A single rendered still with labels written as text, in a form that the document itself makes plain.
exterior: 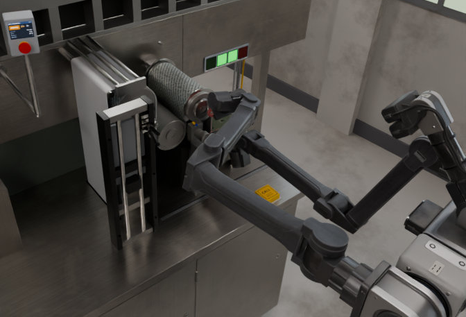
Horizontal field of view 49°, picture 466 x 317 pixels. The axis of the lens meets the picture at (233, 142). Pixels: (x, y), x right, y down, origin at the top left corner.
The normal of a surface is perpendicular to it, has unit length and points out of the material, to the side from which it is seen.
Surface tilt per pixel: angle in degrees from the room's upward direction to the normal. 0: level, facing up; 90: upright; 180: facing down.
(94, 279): 0
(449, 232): 0
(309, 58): 90
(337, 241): 12
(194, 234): 0
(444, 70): 90
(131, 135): 90
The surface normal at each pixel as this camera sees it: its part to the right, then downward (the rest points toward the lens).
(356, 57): -0.68, 0.41
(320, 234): 0.20, -0.86
